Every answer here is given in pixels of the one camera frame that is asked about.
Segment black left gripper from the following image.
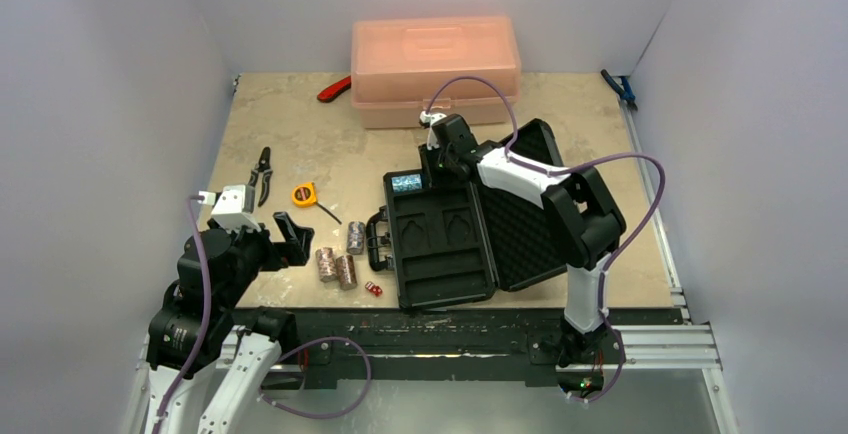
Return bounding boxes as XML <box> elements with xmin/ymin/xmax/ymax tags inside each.
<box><xmin>219</xmin><ymin>209</ymin><xmax>312</xmax><ymax>306</ymax></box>

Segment blue poker chip stack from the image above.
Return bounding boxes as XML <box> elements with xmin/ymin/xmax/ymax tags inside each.
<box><xmin>390</xmin><ymin>174</ymin><xmax>423</xmax><ymax>193</ymax></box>

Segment black plastic poker case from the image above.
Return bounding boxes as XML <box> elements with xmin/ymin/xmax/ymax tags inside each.
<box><xmin>366</xmin><ymin>120</ymin><xmax>566</xmax><ymax>309</ymax></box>

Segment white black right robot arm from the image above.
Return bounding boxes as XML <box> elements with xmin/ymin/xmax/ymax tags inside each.
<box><xmin>419</xmin><ymin>111</ymin><xmax>626</xmax><ymax>361</ymax></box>

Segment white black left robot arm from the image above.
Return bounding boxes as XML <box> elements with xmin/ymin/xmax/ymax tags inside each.
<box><xmin>144</xmin><ymin>212</ymin><xmax>315</xmax><ymax>433</ymax></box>

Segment yellow tape measure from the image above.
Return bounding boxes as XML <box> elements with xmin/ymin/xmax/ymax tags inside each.
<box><xmin>291</xmin><ymin>181</ymin><xmax>342</xmax><ymax>225</ymax></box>

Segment red dice pair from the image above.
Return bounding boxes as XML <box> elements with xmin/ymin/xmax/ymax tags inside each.
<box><xmin>365</xmin><ymin>281</ymin><xmax>383</xmax><ymax>297</ymax></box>

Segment translucent pink plastic toolbox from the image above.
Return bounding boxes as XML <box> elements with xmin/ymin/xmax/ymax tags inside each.
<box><xmin>350</xmin><ymin>16</ymin><xmax>522</xmax><ymax>129</ymax></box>

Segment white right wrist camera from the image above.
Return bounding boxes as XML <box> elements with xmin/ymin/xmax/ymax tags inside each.
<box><xmin>419</xmin><ymin>110</ymin><xmax>446</xmax><ymax>151</ymax></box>

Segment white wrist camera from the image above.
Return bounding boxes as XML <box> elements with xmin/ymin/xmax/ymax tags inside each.
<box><xmin>419</xmin><ymin>110</ymin><xmax>446</xmax><ymax>151</ymax></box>
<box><xmin>211</xmin><ymin>184</ymin><xmax>261</xmax><ymax>233</ymax></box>

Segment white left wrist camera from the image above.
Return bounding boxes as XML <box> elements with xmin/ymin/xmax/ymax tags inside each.
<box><xmin>211</xmin><ymin>184</ymin><xmax>261</xmax><ymax>233</ymax></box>

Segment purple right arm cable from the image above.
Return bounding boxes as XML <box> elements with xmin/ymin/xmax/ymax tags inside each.
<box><xmin>423</xmin><ymin>76</ymin><xmax>666</xmax><ymax>353</ymax></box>

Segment black handled pruning shears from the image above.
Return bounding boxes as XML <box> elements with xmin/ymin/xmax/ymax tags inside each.
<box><xmin>248</xmin><ymin>146</ymin><xmax>273</xmax><ymax>207</ymax></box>

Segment red handled utility knife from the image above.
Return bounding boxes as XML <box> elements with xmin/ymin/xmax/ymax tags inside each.
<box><xmin>316</xmin><ymin>76</ymin><xmax>352</xmax><ymax>103</ymax></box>

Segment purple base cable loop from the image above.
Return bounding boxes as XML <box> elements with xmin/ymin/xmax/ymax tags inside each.
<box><xmin>256</xmin><ymin>337</ymin><xmax>371</xmax><ymax>420</ymax></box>

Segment blue handled pliers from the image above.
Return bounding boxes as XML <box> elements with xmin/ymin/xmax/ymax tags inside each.
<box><xmin>600</xmin><ymin>69</ymin><xmax>638</xmax><ymax>111</ymax></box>

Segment black metal base frame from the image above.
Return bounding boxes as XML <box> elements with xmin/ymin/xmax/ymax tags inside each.
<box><xmin>225</xmin><ymin>306</ymin><xmax>687</xmax><ymax>393</ymax></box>

